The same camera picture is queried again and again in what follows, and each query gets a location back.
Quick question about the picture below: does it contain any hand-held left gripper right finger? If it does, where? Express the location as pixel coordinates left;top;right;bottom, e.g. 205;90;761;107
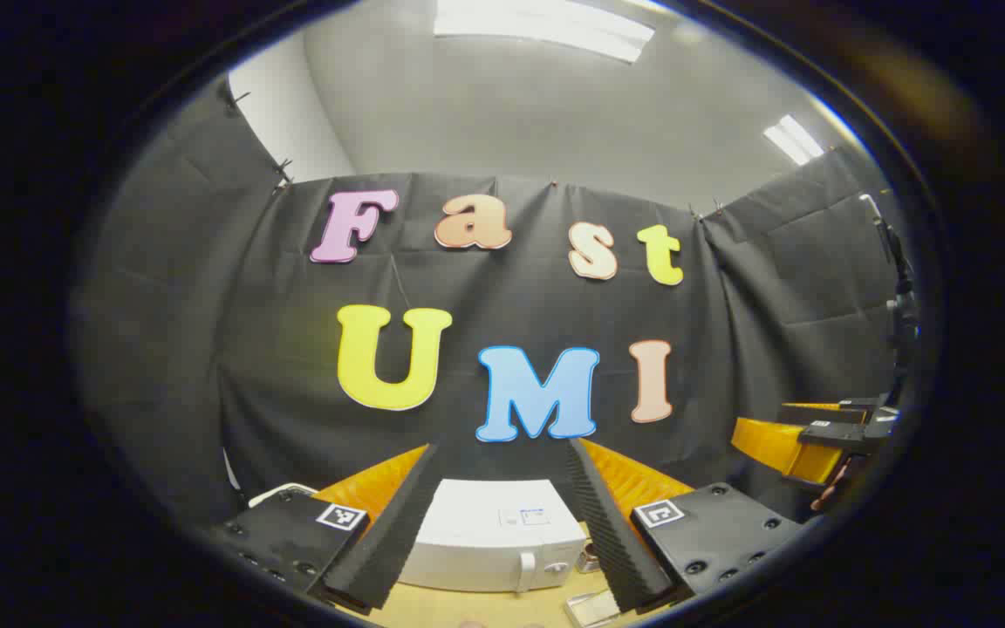
566;438;806;616

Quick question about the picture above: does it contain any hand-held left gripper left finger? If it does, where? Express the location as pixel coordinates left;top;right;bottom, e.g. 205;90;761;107
202;443;440;616

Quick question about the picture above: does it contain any white microwave oven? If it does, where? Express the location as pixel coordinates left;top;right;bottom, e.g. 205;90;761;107
398;478;591;594

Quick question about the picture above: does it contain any small metal tray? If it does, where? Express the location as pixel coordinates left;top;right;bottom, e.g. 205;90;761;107
565;590;622;628

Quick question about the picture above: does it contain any white toaster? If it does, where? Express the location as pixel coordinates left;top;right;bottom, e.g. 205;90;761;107
247;482;320;509

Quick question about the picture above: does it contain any ceiling light panel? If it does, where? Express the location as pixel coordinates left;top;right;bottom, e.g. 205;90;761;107
433;0;656;64
762;114;826;167

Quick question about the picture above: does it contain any black backdrop cloth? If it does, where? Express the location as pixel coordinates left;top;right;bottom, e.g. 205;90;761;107
71;74;913;533

